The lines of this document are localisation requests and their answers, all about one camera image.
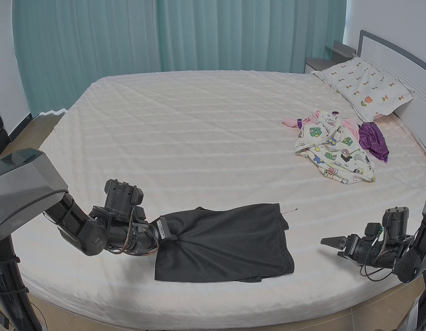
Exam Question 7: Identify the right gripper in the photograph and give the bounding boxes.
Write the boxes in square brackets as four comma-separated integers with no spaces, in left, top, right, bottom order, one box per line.
[321,234,386,267]

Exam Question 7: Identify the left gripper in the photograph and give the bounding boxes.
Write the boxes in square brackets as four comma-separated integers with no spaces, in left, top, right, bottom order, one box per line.
[123,217,178,255]

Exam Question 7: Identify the black T-shirt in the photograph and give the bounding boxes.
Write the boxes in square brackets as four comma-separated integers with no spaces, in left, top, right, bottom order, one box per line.
[154,203,299,283]

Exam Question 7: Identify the bed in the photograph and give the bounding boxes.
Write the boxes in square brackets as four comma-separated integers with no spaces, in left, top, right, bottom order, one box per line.
[13,30,426,331]

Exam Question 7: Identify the white printed pyjama top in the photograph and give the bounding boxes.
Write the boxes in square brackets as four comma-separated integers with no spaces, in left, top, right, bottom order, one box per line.
[295,110,376,185]

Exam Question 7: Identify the purple garment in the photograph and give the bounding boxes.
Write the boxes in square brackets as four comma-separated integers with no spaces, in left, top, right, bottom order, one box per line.
[358,122,389,163]

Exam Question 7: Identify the pink garment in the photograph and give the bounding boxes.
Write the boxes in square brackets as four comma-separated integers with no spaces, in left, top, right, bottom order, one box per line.
[282,111,360,140]

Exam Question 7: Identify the white printed pillow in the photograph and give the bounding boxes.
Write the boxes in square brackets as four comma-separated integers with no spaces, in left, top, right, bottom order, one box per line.
[311,57,414,123]

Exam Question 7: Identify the grey bedside table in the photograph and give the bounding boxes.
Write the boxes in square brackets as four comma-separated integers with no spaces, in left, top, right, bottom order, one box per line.
[305,41,357,73]

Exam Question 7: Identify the blue-green curtain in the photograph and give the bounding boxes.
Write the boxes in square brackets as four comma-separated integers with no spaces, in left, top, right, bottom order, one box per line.
[158,0,348,72]
[13,0,160,116]

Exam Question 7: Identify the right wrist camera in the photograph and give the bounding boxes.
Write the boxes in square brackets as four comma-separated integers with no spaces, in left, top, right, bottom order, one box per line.
[365,223,383,241]

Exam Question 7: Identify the black cable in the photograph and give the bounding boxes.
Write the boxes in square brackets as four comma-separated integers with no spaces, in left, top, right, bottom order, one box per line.
[25,297,49,331]
[360,263,396,282]

